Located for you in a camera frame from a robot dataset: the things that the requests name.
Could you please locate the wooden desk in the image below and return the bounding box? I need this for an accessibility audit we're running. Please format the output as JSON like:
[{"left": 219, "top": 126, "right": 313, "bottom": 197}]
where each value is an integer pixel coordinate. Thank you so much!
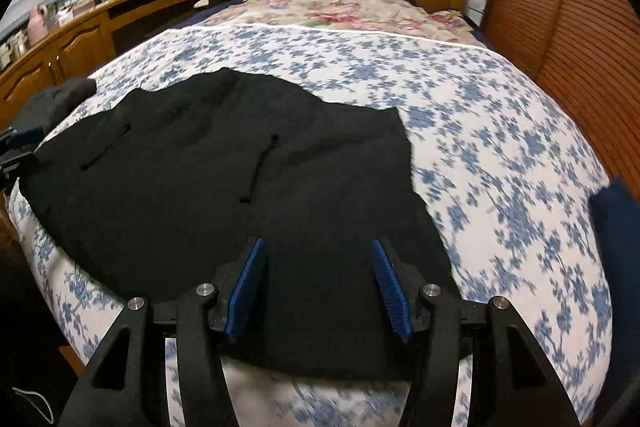
[{"left": 0, "top": 0, "right": 211, "bottom": 130}]

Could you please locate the dark grey cloth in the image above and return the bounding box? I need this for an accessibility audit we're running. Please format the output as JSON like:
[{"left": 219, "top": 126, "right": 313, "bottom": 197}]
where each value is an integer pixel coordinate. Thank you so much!
[{"left": 15, "top": 78, "right": 98, "bottom": 132}]

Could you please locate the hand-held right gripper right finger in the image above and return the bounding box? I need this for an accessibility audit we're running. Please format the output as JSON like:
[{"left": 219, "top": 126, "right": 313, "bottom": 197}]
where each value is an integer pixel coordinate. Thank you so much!
[{"left": 370, "top": 238, "right": 583, "bottom": 427}]

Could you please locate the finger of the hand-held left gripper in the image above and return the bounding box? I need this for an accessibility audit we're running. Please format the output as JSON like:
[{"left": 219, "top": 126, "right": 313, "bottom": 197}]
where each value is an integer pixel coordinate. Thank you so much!
[{"left": 0, "top": 126, "right": 42, "bottom": 184}]

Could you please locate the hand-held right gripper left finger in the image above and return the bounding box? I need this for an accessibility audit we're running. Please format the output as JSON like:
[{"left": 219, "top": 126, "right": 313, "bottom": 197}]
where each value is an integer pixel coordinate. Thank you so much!
[{"left": 55, "top": 236, "right": 271, "bottom": 427}]

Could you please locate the blue floral bed blanket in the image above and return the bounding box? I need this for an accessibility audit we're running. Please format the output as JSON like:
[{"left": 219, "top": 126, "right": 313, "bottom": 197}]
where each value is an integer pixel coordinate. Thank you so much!
[{"left": 7, "top": 24, "right": 613, "bottom": 427}]

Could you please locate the navy blue cloth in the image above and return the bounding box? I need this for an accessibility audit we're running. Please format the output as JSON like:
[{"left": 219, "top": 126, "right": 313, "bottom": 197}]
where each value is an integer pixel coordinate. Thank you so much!
[{"left": 589, "top": 179, "right": 640, "bottom": 308}]

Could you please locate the black coat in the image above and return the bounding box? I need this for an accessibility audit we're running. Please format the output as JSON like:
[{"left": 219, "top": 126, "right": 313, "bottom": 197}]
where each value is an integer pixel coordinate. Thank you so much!
[{"left": 20, "top": 67, "right": 463, "bottom": 380}]

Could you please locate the pink vase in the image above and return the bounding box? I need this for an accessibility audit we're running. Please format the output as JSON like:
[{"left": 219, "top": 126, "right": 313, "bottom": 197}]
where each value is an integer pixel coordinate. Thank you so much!
[{"left": 27, "top": 4, "right": 56, "bottom": 42}]

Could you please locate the wooden louvered wardrobe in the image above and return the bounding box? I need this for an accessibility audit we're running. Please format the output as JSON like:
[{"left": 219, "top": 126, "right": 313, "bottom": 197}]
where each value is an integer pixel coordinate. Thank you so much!
[{"left": 480, "top": 0, "right": 640, "bottom": 202}]

